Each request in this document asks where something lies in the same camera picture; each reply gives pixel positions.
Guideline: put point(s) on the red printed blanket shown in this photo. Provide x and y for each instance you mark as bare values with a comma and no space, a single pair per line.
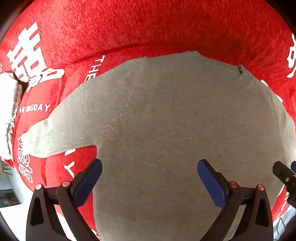
138,27

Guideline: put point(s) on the white fluffy cloth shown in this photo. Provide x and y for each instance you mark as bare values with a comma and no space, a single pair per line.
5,104

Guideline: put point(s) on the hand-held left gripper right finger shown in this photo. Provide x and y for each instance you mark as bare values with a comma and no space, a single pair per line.
209,180

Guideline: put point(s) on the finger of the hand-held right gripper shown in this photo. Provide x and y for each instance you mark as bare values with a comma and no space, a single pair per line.
283,172

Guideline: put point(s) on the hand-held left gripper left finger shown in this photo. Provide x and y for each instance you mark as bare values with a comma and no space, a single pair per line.
89,178

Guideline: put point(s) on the grey shirt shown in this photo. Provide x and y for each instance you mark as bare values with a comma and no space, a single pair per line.
161,115

